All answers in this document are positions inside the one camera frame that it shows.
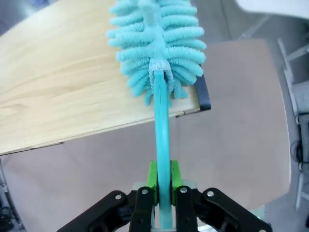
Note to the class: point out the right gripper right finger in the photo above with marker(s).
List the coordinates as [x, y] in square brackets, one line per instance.
[212, 210]

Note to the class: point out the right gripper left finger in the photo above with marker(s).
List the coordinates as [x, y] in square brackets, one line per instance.
[116, 212]

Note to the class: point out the teal chenille duster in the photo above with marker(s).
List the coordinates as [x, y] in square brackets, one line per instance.
[161, 120]

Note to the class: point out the white rounded table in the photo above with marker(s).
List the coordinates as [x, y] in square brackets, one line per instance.
[277, 6]

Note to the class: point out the wooden two-tier black-frame shelf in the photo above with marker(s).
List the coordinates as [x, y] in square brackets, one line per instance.
[48, 84]

